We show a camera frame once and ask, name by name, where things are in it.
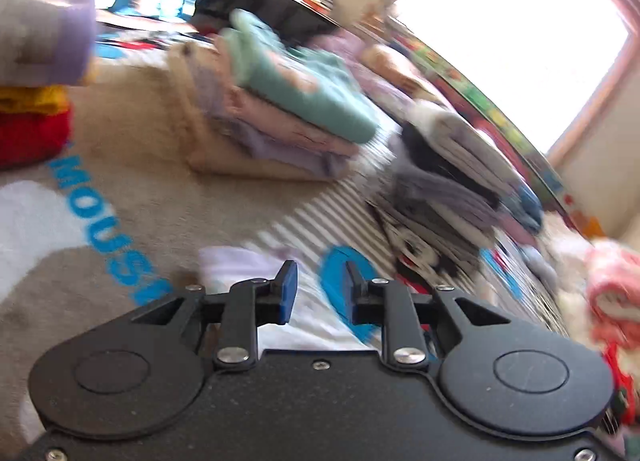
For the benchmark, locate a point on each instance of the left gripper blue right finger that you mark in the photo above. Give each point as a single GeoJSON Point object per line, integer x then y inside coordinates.
{"type": "Point", "coordinates": [399, 313]}

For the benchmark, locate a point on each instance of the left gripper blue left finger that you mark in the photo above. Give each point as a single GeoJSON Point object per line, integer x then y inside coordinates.
{"type": "Point", "coordinates": [239, 313]}

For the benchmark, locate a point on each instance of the white floral quilted pajama garment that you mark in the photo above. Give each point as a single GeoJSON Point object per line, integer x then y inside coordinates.
{"type": "Point", "coordinates": [295, 308]}

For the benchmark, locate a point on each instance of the grey purple folded clothes stack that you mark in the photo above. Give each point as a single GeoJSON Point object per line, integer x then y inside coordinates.
{"type": "Point", "coordinates": [439, 197]}

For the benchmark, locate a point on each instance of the pastel folded clothes stack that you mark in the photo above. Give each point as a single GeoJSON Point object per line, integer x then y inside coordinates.
{"type": "Point", "coordinates": [247, 105]}

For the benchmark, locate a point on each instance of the red striped folded clothes stack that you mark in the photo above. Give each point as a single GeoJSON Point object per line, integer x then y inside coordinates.
{"type": "Point", "coordinates": [624, 405]}

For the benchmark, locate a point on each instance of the light blue plush toy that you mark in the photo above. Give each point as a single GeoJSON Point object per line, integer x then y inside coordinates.
{"type": "Point", "coordinates": [540, 268]}

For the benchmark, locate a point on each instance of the Mickey Mouse plush blanket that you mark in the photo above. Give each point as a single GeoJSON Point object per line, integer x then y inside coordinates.
{"type": "Point", "coordinates": [119, 217]}

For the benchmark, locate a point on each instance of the blue folded blanket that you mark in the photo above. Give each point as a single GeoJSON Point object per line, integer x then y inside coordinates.
{"type": "Point", "coordinates": [525, 207]}

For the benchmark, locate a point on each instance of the pink white rolled quilt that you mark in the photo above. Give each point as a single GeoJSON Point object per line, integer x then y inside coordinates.
{"type": "Point", "coordinates": [613, 292]}

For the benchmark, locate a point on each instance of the colourful alphabet play mat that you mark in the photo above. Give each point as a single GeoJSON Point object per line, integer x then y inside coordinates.
{"type": "Point", "coordinates": [475, 107]}

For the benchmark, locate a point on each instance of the purple grey folded garment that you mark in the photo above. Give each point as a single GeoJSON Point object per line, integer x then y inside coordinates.
{"type": "Point", "coordinates": [46, 42]}

